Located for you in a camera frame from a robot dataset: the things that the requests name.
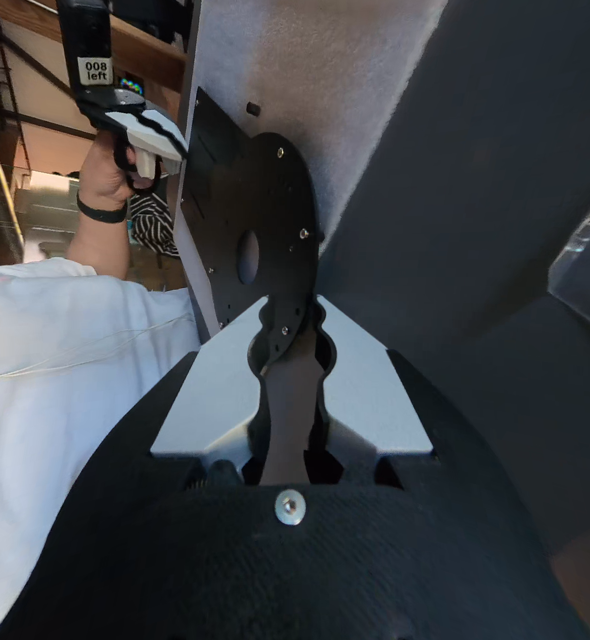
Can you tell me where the clear plastic bag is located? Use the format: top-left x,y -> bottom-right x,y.
546,184 -> 590,327

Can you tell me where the black metal base plate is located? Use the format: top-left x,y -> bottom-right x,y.
179,87 -> 327,373

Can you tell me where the black wristband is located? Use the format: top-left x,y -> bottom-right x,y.
76,189 -> 129,224

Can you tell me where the person's left forearm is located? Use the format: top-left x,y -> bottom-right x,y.
66,212 -> 131,282

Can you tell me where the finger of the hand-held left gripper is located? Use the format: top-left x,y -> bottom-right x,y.
106,111 -> 183,176
141,107 -> 189,160

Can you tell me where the grey foam sheet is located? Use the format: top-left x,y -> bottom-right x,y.
172,0 -> 448,346

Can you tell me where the person's white shirt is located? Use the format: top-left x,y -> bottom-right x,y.
0,257 -> 201,640

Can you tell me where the black white striped jacket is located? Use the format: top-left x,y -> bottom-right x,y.
129,192 -> 181,259

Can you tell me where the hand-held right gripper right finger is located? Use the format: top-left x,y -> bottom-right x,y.
315,295 -> 434,471

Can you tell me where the dark grey desk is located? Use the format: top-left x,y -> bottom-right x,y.
319,0 -> 590,556

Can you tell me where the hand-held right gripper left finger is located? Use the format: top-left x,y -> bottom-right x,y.
151,295 -> 271,471

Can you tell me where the person's left hand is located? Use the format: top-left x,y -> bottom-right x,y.
77,131 -> 143,207

